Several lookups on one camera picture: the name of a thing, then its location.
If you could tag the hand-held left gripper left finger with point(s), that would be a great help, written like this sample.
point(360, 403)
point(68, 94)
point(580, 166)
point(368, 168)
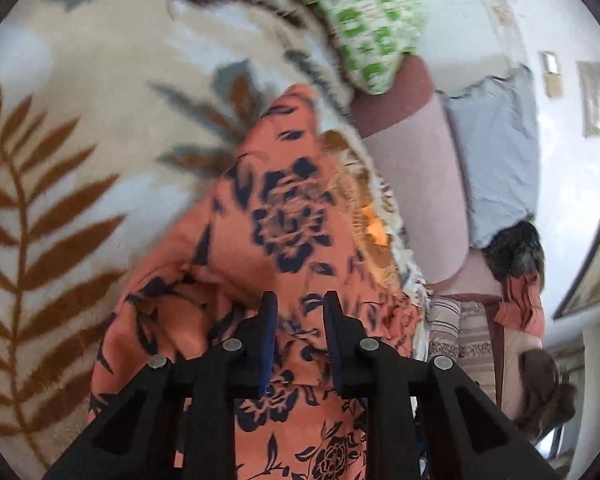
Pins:
point(268, 332)

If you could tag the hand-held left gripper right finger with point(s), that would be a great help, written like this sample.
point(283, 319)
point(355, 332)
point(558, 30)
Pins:
point(332, 340)

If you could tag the orange floral garment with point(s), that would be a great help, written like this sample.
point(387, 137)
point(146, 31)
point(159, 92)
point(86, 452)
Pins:
point(260, 240)

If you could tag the striped beige cushion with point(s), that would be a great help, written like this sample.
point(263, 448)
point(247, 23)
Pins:
point(462, 340)

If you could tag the pink bolster cushion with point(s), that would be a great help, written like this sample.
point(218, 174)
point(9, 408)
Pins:
point(420, 170)

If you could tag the plain orange cloth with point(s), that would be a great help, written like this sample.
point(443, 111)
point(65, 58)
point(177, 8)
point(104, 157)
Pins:
point(522, 302)

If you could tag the dark fuzzy cloth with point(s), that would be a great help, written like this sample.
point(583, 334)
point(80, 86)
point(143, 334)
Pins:
point(515, 250)

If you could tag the brown cloth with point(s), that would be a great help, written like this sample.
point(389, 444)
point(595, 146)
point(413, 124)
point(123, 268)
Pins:
point(545, 385)

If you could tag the grey pillow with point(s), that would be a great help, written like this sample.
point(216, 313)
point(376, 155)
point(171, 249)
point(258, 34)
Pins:
point(500, 155)

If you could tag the leaf print fleece blanket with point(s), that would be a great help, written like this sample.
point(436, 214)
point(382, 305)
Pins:
point(95, 125)

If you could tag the green patterned pillow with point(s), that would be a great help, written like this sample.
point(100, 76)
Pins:
point(365, 15)

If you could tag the wall switch plate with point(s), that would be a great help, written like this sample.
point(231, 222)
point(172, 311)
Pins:
point(550, 72)

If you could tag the framed wall picture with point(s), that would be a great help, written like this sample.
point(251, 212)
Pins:
point(596, 97)

